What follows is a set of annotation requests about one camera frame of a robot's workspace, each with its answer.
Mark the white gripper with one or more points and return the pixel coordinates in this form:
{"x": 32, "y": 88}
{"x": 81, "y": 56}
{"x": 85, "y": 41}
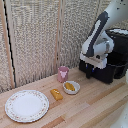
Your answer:
{"x": 95, "y": 60}

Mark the small white bowl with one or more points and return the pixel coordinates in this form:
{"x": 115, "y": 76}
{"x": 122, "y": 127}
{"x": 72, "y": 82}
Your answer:
{"x": 76, "y": 88}

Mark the yellow food piece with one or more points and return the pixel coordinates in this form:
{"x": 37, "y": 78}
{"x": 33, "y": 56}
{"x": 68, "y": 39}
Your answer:
{"x": 69, "y": 86}

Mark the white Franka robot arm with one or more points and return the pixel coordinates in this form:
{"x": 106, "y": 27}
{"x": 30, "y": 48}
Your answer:
{"x": 100, "y": 33}

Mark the pink cup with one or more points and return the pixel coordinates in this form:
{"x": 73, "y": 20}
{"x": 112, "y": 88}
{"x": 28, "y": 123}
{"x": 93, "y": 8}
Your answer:
{"x": 63, "y": 74}

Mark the orange food piece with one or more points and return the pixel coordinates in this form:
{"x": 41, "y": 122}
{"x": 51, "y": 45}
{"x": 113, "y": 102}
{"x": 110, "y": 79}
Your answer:
{"x": 56, "y": 94}

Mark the wide woven screen panel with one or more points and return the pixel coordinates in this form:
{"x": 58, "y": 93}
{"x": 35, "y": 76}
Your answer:
{"x": 33, "y": 40}

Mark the white floral rim plate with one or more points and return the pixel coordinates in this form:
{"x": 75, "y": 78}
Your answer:
{"x": 26, "y": 106}

